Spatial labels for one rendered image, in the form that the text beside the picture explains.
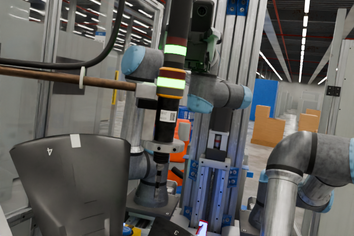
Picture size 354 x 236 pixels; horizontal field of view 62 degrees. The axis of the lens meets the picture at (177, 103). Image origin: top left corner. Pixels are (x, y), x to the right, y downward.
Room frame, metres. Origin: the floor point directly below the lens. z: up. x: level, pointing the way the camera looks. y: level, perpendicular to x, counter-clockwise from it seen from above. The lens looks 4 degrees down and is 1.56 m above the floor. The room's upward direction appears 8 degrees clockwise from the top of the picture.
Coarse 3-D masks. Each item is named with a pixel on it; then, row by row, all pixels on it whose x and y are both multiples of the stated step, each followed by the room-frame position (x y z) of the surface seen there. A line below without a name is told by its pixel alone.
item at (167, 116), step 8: (160, 96) 0.45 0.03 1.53; (160, 104) 0.45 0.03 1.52; (168, 104) 0.45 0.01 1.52; (176, 104) 0.46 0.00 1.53; (160, 112) 0.45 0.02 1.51; (168, 112) 0.45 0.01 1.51; (176, 112) 0.46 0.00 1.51; (160, 120) 0.45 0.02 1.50; (168, 120) 0.45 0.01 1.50; (176, 120) 0.46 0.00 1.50; (160, 128) 0.45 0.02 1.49; (168, 128) 0.45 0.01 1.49; (160, 136) 0.45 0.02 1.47; (168, 136) 0.45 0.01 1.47; (160, 152) 0.45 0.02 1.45; (160, 160) 0.45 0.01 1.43; (168, 160) 0.47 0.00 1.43
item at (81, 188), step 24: (24, 144) 0.53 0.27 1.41; (48, 144) 0.54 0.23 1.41; (96, 144) 0.58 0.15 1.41; (120, 144) 0.61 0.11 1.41; (24, 168) 0.50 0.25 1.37; (48, 168) 0.51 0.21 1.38; (72, 168) 0.53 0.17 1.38; (96, 168) 0.54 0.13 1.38; (120, 168) 0.56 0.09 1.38; (48, 192) 0.49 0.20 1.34; (72, 192) 0.50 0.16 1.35; (96, 192) 0.50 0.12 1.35; (120, 192) 0.52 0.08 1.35; (48, 216) 0.47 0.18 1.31; (72, 216) 0.47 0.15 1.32; (96, 216) 0.48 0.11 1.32; (120, 216) 0.49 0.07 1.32
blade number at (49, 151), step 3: (54, 144) 0.55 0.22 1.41; (45, 147) 0.54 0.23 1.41; (48, 147) 0.54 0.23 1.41; (51, 147) 0.54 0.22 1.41; (54, 147) 0.54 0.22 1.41; (45, 150) 0.53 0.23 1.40; (48, 150) 0.54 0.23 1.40; (51, 150) 0.54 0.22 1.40; (54, 150) 0.54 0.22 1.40; (45, 153) 0.53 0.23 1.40; (48, 153) 0.53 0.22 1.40; (51, 153) 0.53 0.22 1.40; (54, 153) 0.54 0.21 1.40; (45, 156) 0.53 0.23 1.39; (48, 156) 0.53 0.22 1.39; (51, 156) 0.53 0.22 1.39; (54, 156) 0.53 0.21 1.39
